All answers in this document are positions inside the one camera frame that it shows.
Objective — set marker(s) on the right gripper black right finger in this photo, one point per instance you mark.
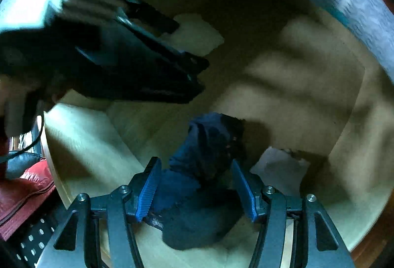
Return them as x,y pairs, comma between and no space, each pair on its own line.
316,240

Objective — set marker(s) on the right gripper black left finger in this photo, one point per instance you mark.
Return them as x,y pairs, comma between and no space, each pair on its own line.
76,240

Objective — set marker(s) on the grey-green knitted sock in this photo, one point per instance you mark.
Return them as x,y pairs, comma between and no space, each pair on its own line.
194,35

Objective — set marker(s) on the dark navy sock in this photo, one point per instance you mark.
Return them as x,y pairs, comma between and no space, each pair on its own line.
195,205

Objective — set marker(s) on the left hand of person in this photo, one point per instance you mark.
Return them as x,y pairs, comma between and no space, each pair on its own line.
21,103

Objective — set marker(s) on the black polka dot cloth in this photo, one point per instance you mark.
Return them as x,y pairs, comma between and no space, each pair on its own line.
29,241

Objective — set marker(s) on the red jacket sleeve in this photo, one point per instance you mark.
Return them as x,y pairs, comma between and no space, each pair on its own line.
22,196

